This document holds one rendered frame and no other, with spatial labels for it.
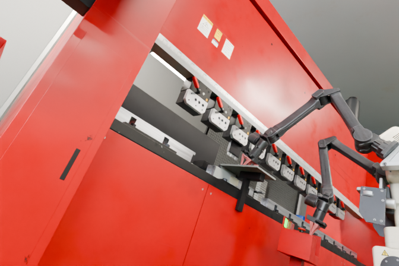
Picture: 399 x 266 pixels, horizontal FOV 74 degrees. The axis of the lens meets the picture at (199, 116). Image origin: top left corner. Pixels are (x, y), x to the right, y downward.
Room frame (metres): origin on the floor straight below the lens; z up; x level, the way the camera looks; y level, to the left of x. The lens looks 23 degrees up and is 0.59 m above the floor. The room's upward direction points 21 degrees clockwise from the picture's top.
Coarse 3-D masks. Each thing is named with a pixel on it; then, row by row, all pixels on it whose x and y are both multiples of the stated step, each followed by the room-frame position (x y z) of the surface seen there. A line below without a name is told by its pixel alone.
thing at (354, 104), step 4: (348, 100) 2.72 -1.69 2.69; (352, 100) 2.69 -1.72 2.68; (356, 100) 2.67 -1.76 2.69; (348, 104) 2.72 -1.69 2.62; (352, 104) 2.68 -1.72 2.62; (356, 104) 2.67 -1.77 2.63; (352, 108) 2.68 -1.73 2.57; (356, 108) 2.67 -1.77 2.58; (356, 112) 2.67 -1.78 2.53; (356, 116) 2.67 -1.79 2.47
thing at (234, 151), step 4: (232, 140) 1.54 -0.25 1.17; (232, 144) 1.54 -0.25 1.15; (236, 144) 1.56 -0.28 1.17; (228, 148) 1.54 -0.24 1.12; (232, 148) 1.55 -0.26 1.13; (236, 148) 1.57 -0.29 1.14; (240, 148) 1.59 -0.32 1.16; (228, 152) 1.55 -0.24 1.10; (232, 152) 1.55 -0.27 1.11; (236, 152) 1.57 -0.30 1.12; (232, 156) 1.57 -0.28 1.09; (236, 156) 1.58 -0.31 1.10; (236, 160) 1.60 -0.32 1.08
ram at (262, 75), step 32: (192, 0) 1.13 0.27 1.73; (224, 0) 1.24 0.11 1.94; (160, 32) 1.09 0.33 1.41; (192, 32) 1.18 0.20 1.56; (224, 32) 1.30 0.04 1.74; (256, 32) 1.45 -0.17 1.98; (224, 64) 1.35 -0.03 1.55; (256, 64) 1.50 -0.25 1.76; (288, 64) 1.70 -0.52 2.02; (224, 96) 1.40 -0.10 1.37; (256, 96) 1.55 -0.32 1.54; (288, 96) 1.75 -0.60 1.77; (256, 128) 1.60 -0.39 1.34; (320, 128) 2.08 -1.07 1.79; (352, 192) 2.58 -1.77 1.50
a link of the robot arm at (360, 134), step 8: (336, 88) 1.22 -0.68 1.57; (328, 96) 1.29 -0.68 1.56; (336, 96) 1.21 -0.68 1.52; (336, 104) 1.20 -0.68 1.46; (344, 104) 1.17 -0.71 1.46; (344, 112) 1.16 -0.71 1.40; (352, 112) 1.14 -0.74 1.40; (344, 120) 1.16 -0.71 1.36; (352, 120) 1.13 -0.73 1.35; (352, 128) 1.11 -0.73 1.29; (360, 128) 1.06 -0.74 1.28; (352, 136) 1.14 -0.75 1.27; (360, 136) 1.05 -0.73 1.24; (368, 136) 1.03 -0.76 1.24; (360, 152) 1.12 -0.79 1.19; (368, 152) 1.10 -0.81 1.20
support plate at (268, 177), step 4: (220, 164) 1.50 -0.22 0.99; (224, 164) 1.48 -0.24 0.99; (228, 164) 1.46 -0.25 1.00; (232, 164) 1.43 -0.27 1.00; (236, 164) 1.41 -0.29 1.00; (228, 168) 1.51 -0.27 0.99; (232, 168) 1.48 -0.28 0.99; (236, 168) 1.44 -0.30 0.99; (240, 168) 1.41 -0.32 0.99; (244, 168) 1.39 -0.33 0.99; (248, 168) 1.36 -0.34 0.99; (252, 168) 1.33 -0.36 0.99; (256, 168) 1.31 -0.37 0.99; (260, 168) 1.31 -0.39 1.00; (232, 172) 1.56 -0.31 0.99; (236, 172) 1.53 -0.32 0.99; (260, 172) 1.36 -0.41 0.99; (264, 172) 1.33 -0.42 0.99; (268, 176) 1.37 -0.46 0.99; (272, 176) 1.37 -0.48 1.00
